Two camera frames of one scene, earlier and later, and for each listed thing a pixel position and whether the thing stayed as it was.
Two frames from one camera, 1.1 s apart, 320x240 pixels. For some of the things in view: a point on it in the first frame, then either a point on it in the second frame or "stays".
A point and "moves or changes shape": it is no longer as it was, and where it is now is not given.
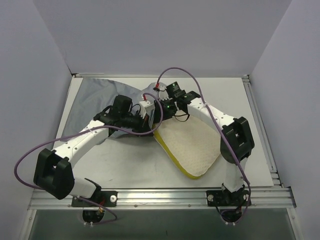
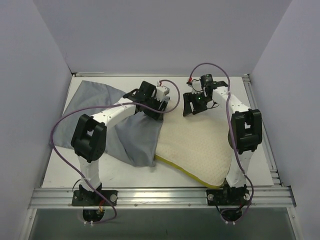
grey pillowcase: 94,95 moves or changes shape
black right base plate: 224,198 stays
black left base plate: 106,198 stays
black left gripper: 145,124 -> 155,110
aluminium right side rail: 262,131 stays
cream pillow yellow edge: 194,143 moves or changes shape
